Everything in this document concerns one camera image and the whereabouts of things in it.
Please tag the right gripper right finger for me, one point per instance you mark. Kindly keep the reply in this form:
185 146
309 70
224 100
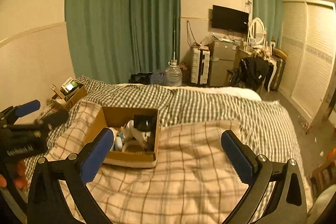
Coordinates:
287 203

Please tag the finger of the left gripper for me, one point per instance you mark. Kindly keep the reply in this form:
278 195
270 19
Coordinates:
45 124
11 114

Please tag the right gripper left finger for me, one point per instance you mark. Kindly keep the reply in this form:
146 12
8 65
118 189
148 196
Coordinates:
46 202

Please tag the white bear figurine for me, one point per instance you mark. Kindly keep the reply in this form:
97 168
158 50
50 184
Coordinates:
122 135

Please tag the brown tape roll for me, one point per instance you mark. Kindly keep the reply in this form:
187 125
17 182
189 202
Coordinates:
132 147

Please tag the grey white sock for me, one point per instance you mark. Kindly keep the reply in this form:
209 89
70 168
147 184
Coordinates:
144 138

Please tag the black object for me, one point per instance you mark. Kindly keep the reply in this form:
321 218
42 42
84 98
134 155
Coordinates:
144 123

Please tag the person's left hand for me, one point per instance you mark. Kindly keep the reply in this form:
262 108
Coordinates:
19 179

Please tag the small cardboard box with items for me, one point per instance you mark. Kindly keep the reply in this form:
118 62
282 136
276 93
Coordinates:
69 93

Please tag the open cardboard box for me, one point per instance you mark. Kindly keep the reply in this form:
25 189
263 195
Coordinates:
113 117

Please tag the green gingham duvet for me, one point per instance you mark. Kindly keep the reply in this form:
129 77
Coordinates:
192 160

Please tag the black bag on floor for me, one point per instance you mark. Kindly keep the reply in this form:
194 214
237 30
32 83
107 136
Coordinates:
140 78

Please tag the beige plaid blanket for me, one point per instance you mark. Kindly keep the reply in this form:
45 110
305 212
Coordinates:
208 204

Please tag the green curtain left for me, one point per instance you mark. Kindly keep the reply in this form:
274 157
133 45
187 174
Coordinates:
110 40

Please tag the green curtain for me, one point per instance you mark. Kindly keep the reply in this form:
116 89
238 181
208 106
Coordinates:
271 13
110 40

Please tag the large water bottle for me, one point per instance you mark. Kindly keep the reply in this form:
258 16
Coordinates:
173 75

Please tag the black clothes on chair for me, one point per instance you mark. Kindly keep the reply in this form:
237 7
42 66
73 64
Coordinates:
250 74

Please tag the white wardrobe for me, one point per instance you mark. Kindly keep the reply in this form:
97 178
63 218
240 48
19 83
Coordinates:
308 39

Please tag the white suitcase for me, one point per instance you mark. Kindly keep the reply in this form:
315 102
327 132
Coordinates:
200 65

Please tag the grey mini fridge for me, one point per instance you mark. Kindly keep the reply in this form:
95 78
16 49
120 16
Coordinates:
221 60

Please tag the oval vanity mirror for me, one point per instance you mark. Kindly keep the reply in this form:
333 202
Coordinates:
257 33

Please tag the green curtain right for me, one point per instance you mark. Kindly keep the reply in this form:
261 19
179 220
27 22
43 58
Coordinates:
271 13

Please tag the black wall television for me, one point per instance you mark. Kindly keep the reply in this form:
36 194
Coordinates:
229 19

